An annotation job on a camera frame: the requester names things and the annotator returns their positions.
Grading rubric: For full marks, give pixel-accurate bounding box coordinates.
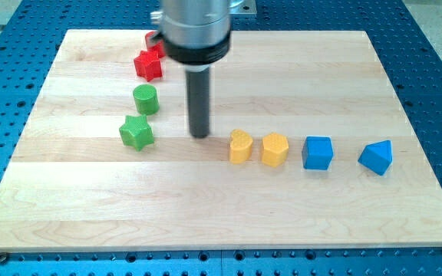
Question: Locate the wooden board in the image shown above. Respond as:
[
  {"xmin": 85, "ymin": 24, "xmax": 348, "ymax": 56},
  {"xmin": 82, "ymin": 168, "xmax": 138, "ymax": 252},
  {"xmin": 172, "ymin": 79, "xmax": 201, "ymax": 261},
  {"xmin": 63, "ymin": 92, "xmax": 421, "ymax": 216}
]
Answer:
[{"xmin": 0, "ymin": 29, "xmax": 442, "ymax": 252}]

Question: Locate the blue cube block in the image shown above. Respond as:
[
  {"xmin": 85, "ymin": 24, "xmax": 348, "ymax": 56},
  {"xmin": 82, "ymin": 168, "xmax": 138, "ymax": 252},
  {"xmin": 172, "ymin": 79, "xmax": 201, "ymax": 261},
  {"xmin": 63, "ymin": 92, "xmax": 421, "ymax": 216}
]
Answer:
[{"xmin": 302, "ymin": 136, "xmax": 334, "ymax": 170}]

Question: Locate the green star block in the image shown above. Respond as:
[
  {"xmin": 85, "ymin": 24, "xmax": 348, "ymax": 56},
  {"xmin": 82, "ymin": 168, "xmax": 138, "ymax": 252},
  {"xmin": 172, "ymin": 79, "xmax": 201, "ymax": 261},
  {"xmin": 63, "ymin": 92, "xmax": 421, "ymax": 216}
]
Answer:
[{"xmin": 119, "ymin": 115, "xmax": 154, "ymax": 151}]

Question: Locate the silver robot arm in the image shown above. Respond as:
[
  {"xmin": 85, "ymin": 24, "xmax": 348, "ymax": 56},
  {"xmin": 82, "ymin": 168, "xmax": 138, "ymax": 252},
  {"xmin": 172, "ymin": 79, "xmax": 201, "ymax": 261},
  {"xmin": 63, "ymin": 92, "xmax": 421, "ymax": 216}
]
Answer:
[{"xmin": 147, "ymin": 0, "xmax": 257, "ymax": 138}]

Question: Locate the red block behind arm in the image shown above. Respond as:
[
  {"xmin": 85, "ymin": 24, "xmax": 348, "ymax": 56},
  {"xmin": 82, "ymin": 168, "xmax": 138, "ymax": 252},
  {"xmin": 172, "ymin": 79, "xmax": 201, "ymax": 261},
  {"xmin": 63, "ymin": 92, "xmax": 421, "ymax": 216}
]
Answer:
[{"xmin": 145, "ymin": 31, "xmax": 166, "ymax": 58}]

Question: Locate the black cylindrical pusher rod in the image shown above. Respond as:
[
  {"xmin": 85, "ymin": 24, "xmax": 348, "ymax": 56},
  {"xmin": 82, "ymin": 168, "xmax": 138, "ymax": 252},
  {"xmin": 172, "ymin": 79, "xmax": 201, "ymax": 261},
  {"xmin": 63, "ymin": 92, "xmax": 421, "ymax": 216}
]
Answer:
[{"xmin": 186, "ymin": 67, "xmax": 210, "ymax": 138}]

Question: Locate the green cylinder block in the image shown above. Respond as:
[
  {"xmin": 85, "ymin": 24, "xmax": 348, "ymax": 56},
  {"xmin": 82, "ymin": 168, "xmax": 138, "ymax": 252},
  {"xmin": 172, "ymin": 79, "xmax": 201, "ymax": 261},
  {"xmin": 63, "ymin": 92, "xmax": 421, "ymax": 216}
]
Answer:
[{"xmin": 133, "ymin": 84, "xmax": 160, "ymax": 115}]

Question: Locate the blue triangular prism block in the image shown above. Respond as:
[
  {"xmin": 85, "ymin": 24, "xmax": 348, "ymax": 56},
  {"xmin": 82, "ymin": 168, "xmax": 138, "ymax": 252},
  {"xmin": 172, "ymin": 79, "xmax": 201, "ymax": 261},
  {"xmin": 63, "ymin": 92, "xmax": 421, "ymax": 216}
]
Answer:
[{"xmin": 358, "ymin": 140, "xmax": 393, "ymax": 176}]

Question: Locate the yellow heart block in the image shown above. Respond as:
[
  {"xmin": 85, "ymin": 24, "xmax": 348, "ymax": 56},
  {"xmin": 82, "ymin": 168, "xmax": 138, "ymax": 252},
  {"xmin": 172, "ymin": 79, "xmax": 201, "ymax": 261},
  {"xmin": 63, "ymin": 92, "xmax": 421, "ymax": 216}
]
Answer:
[{"xmin": 229, "ymin": 129, "xmax": 253, "ymax": 164}]

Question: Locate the yellow hexagon block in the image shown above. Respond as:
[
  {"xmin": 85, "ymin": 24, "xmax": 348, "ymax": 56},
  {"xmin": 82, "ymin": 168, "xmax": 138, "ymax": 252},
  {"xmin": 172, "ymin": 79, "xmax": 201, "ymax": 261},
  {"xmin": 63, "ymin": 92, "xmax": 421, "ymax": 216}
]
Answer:
[{"xmin": 261, "ymin": 133, "xmax": 289, "ymax": 167}]

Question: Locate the red star block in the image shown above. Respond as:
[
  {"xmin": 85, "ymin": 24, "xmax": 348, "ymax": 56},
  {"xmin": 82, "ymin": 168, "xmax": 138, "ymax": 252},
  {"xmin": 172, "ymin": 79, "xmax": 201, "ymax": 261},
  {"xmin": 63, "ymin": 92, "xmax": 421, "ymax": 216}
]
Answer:
[{"xmin": 134, "ymin": 51, "xmax": 163, "ymax": 82}]

